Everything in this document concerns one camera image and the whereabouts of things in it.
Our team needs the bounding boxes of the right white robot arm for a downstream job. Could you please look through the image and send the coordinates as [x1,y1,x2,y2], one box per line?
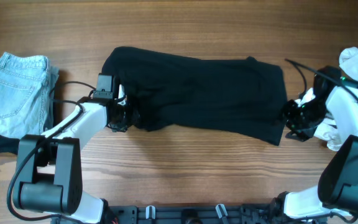
[277,66,358,223]

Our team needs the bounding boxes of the light blue denim jeans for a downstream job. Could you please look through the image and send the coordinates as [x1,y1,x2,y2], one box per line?
[0,52,59,139]

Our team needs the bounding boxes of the white crumpled shirt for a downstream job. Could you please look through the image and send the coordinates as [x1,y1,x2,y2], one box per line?
[313,47,358,151]

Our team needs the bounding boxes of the black t-shirt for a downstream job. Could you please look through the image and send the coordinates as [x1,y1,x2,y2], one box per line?
[101,47,287,146]

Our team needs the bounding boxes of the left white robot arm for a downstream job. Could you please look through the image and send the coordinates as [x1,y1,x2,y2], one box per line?
[6,73,138,223]

